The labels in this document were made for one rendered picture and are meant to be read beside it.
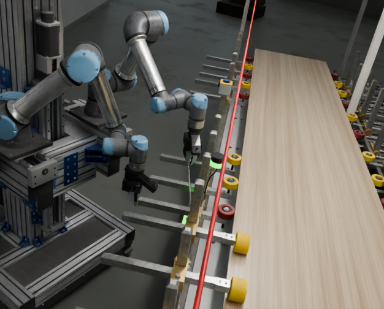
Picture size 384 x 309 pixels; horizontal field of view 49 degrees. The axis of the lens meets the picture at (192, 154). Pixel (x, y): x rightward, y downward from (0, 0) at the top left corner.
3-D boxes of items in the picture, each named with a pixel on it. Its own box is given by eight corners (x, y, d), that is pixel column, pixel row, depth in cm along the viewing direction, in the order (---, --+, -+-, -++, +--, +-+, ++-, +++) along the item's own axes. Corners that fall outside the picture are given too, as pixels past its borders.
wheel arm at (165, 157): (159, 161, 245) (160, 155, 243) (161, 159, 248) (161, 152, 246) (233, 177, 242) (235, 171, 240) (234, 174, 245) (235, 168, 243)
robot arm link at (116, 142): (103, 145, 192) (128, 148, 194) (101, 158, 183) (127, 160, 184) (104, 130, 188) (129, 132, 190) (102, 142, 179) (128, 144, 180)
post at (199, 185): (178, 271, 186) (194, 181, 163) (180, 266, 189) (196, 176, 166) (186, 273, 186) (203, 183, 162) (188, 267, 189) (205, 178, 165)
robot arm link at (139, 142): (129, 132, 186) (149, 134, 188) (127, 154, 192) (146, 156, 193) (129, 141, 179) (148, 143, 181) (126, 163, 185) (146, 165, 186)
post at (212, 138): (195, 209, 231) (210, 131, 207) (196, 205, 234) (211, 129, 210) (202, 210, 231) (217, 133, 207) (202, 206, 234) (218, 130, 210)
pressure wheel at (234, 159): (230, 178, 238) (234, 160, 232) (221, 171, 243) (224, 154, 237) (240, 175, 243) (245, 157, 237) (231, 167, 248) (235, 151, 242)
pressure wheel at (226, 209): (213, 230, 196) (217, 211, 191) (215, 220, 203) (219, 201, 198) (229, 235, 196) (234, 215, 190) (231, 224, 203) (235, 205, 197)
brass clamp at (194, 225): (180, 241, 169) (181, 232, 166) (185, 221, 180) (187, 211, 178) (194, 244, 168) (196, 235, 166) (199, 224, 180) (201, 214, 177)
